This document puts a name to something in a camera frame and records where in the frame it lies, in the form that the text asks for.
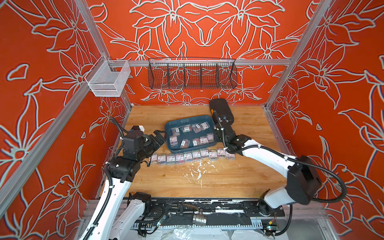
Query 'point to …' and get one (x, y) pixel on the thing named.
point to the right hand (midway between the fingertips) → (218, 129)
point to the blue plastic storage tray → (190, 133)
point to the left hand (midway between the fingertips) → (163, 136)
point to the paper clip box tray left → (175, 131)
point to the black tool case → (221, 106)
